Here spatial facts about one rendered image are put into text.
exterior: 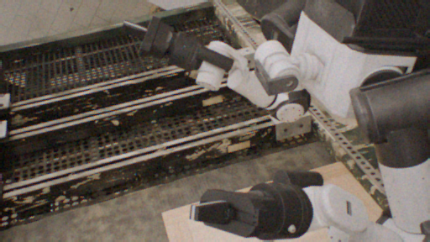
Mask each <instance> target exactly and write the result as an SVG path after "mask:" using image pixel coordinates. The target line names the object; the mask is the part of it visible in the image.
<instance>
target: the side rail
mask: <svg viewBox="0 0 430 242"><path fill-rule="evenodd" d="M153 15H154V16H157V17H159V18H161V22H162V23H163V24H167V25H171V24H177V23H179V22H183V21H189V20H193V19H195V18H201V17H206V16H210V15H214V12H213V4H212V3H211V2H210V1H206V2H203V3H198V4H191V5H188V6H185V7H182V8H173V9H170V10H166V11H163V12H157V13H152V14H148V15H145V16H138V17H135V18H130V19H126V20H128V21H130V22H132V23H135V24H139V25H142V26H144V27H145V28H148V25H149V23H150V20H151V18H152V16H153ZM124 20H125V19H124ZM124 20H120V21H117V22H114V23H107V24H102V25H98V26H97V25H96V26H92V27H89V28H85V29H77V30H74V31H71V32H64V33H61V34H55V35H48V36H45V37H42V38H35V39H30V40H26V41H19V42H17V43H12V44H10V45H1V46H0V57H1V58H2V61H8V60H11V59H15V58H21V57H25V56H28V55H37V54H39V53H44V52H46V51H47V52H50V51H53V50H58V49H64V48H68V47H72V46H74V45H83V44H86V43H90V42H96V41H99V40H102V39H111V38H114V37H117V36H119V35H126V34H130V33H129V32H127V31H125V30H123V29H122V27H123V22H124Z"/></svg>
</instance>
